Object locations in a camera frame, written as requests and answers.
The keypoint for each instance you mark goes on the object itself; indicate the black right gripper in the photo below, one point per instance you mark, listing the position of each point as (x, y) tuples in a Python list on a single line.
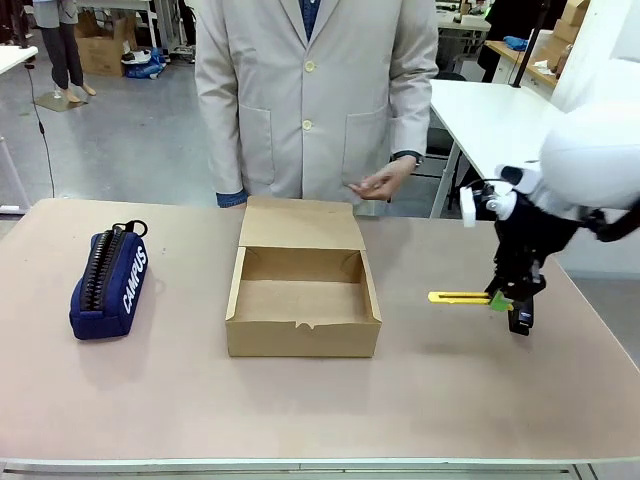
[(530, 230)]

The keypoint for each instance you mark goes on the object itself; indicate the yellow utility knife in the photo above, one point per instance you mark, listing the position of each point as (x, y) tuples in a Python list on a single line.
[(450, 297)]

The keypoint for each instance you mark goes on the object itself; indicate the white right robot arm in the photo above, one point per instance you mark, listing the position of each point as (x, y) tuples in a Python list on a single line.
[(590, 165)]

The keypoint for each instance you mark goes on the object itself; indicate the person right forearm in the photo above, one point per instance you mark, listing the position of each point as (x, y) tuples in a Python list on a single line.
[(220, 150)]

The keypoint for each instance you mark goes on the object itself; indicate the person left forearm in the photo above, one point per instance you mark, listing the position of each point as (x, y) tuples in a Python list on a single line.
[(412, 110)]

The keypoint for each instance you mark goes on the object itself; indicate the brown cardboard box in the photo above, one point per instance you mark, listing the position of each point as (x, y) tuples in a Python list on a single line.
[(300, 340)]

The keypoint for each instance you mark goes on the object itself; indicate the large open cardboard box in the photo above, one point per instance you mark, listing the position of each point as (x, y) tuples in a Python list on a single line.
[(100, 55)]

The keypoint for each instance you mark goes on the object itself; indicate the person left hand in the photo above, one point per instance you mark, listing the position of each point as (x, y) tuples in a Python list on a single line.
[(382, 182)]

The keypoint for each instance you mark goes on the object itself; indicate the black wristwatch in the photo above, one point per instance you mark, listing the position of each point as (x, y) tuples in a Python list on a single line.
[(417, 160)]

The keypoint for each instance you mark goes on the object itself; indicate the white side table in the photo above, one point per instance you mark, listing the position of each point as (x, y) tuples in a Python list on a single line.
[(480, 110)]

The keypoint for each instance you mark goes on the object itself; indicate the person torso beige coat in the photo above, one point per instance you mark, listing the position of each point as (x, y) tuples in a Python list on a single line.
[(310, 150)]

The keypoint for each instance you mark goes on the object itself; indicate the wooden workbench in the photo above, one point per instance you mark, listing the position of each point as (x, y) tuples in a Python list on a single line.
[(500, 50)]

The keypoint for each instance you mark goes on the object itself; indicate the black pole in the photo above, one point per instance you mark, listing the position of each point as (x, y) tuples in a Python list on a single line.
[(525, 50)]

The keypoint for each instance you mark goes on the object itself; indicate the blue cloth bundle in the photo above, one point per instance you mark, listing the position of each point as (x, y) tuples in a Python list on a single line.
[(515, 42)]

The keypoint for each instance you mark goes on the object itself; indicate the person in black clothes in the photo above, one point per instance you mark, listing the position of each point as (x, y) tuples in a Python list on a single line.
[(505, 25)]

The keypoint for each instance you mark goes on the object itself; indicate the stacked cardboard boxes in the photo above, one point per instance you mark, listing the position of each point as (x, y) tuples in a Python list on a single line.
[(570, 17)]

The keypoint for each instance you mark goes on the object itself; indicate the navy CAMPUS pencil case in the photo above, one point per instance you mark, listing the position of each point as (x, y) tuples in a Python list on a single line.
[(135, 272)]

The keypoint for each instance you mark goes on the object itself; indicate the blue bag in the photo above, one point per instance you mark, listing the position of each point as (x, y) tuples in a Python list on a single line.
[(145, 65)]

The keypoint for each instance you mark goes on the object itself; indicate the clothed mannequin on stand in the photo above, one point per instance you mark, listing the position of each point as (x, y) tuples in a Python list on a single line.
[(67, 45)]

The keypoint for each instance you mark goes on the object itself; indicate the white desk with legs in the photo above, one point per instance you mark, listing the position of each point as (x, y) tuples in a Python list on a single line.
[(12, 55)]

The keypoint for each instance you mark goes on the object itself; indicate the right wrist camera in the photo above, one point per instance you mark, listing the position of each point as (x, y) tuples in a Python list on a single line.
[(469, 210)]

